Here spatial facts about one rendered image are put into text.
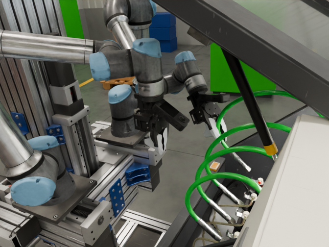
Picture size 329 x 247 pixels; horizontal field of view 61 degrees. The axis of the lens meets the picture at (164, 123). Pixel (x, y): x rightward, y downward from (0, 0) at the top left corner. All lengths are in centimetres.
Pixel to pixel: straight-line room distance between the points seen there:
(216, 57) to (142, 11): 304
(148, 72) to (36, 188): 46
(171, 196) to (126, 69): 191
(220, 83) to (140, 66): 364
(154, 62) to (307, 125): 46
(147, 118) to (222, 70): 351
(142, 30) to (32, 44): 57
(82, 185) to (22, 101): 41
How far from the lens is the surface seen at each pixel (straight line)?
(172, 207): 245
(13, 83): 122
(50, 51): 88
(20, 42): 89
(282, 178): 30
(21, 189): 90
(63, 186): 109
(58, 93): 119
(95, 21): 938
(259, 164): 132
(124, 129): 138
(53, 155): 100
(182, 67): 104
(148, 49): 74
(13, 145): 86
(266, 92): 85
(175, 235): 102
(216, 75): 432
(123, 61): 75
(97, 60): 75
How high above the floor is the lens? 173
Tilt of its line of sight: 28 degrees down
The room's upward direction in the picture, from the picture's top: 5 degrees counter-clockwise
